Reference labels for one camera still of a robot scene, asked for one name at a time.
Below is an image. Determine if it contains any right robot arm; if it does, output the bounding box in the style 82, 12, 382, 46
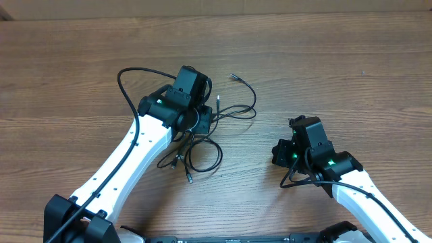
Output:
272, 115, 431, 242

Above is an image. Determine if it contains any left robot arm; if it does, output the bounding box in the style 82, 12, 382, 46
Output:
43, 66, 212, 242

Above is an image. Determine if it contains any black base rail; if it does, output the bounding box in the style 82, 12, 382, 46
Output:
117, 221, 372, 243

